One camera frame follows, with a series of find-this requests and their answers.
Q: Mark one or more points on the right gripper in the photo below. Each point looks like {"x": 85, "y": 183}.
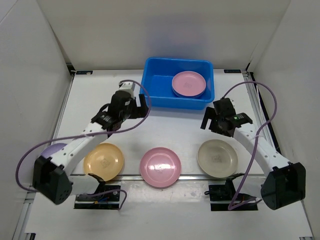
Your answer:
{"x": 209, "y": 114}

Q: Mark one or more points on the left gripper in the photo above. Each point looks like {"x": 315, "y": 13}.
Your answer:
{"x": 141, "y": 111}

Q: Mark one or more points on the blue plate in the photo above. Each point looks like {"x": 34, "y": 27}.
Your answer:
{"x": 186, "y": 96}

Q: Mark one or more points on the pink plate back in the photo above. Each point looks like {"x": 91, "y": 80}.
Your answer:
{"x": 188, "y": 84}

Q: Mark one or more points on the pink plate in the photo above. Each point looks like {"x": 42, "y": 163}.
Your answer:
{"x": 160, "y": 167}
{"x": 188, "y": 84}

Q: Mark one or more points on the cream plate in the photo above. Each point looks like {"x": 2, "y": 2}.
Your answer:
{"x": 217, "y": 158}

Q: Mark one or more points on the pink plate front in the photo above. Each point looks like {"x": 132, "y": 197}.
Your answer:
{"x": 160, "y": 167}

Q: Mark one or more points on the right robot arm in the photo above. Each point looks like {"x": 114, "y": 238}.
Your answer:
{"x": 285, "y": 181}

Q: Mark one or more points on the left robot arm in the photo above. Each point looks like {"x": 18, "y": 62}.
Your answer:
{"x": 96, "y": 132}

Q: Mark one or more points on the blue plastic bin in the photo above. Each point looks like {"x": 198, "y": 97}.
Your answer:
{"x": 157, "y": 80}

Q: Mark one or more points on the yellow plate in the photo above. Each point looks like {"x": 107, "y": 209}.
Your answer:
{"x": 105, "y": 161}

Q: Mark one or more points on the purple plate front left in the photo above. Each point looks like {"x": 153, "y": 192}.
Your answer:
{"x": 50, "y": 150}

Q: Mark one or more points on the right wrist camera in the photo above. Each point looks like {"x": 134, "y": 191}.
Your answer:
{"x": 233, "y": 103}

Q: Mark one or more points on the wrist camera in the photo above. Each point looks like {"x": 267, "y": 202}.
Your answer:
{"x": 233, "y": 103}
{"x": 127, "y": 86}

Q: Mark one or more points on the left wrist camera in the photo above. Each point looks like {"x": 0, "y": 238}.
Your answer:
{"x": 127, "y": 86}

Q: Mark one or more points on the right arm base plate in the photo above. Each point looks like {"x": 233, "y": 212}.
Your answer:
{"x": 219, "y": 200}

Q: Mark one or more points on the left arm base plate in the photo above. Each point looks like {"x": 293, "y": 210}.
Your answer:
{"x": 107, "y": 201}

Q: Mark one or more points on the left aluminium rail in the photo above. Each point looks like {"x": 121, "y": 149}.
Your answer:
{"x": 48, "y": 178}

